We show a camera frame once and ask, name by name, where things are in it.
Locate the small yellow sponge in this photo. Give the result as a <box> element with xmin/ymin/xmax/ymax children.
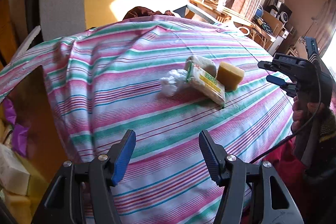
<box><xmin>216</xmin><ymin>61</ymin><xmax>244</xmax><ymax>92</ymax></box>

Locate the green yellow packet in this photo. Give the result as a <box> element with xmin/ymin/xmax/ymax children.
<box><xmin>186</xmin><ymin>62</ymin><xmax>225</xmax><ymax>108</ymax></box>

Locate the clear plastic bag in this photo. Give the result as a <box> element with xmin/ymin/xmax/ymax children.
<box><xmin>159</xmin><ymin>69</ymin><xmax>190</xmax><ymax>97</ymax></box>

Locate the right hand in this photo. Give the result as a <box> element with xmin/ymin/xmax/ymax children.
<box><xmin>291</xmin><ymin>96</ymin><xmax>325</xmax><ymax>133</ymax></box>

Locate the white tape roll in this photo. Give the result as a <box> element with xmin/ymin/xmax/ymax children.
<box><xmin>238</xmin><ymin>26</ymin><xmax>250</xmax><ymax>36</ymax></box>

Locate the purple plastic piece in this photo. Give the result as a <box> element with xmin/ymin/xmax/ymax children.
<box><xmin>2</xmin><ymin>98</ymin><xmax>17</xmax><ymax>125</ymax></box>
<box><xmin>11</xmin><ymin>123</ymin><xmax>29</xmax><ymax>157</ymax></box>

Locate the wooden desk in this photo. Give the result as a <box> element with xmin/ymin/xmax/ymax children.
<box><xmin>189</xmin><ymin>0</ymin><xmax>276</xmax><ymax>52</ymax></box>

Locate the striped bed sheet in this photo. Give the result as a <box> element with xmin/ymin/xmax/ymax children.
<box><xmin>1</xmin><ymin>16</ymin><xmax>293</xmax><ymax>223</ymax></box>

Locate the yellow cardboard box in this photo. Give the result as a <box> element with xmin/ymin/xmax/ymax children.
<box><xmin>5</xmin><ymin>67</ymin><xmax>67</xmax><ymax>223</ymax></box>

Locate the brown cloth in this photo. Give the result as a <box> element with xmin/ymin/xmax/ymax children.
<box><xmin>123</xmin><ymin>6</ymin><xmax>175</xmax><ymax>20</ymax></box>

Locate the wooden wardrobe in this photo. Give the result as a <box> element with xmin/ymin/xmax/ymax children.
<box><xmin>0</xmin><ymin>0</ymin><xmax>18</xmax><ymax>68</ymax></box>

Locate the black rolled mat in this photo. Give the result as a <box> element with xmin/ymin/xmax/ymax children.
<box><xmin>24</xmin><ymin>0</ymin><xmax>45</xmax><ymax>44</ymax></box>

